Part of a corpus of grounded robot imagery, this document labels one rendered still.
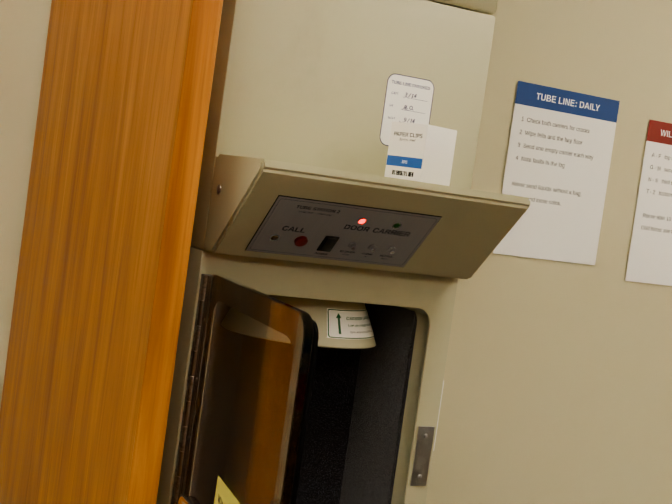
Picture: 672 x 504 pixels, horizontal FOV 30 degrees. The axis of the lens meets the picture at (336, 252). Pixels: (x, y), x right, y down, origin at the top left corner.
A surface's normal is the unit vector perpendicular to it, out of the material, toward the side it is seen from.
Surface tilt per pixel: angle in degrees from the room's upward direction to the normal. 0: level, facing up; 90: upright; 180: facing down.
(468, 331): 90
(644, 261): 90
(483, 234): 135
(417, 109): 90
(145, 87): 90
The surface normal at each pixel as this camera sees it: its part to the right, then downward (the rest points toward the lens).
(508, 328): 0.47, 0.11
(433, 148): 0.73, 0.14
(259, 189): 0.24, 0.78
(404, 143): -0.67, -0.05
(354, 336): 0.69, -0.27
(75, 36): -0.87, -0.10
